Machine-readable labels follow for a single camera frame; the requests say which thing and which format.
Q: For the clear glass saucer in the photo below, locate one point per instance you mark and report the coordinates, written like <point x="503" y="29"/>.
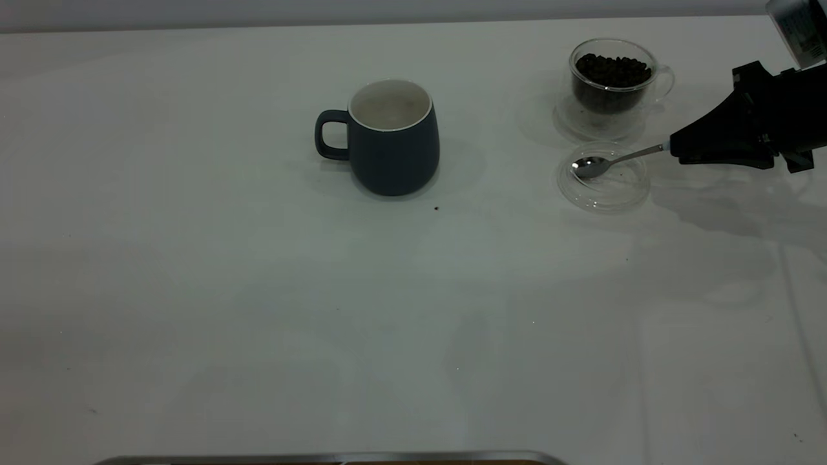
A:
<point x="572" y="126"/>

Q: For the coffee beans in glass cup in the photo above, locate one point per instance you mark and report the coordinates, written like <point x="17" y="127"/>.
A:
<point x="614" y="71"/>

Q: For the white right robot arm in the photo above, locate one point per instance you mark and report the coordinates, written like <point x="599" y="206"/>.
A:
<point x="804" y="29"/>

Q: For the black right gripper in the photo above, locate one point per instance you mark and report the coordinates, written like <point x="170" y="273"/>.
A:
<point x="801" y="110"/>

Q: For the dark blue-grey ceramic mug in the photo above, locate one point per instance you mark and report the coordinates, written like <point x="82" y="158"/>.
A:
<point x="394" y="158"/>

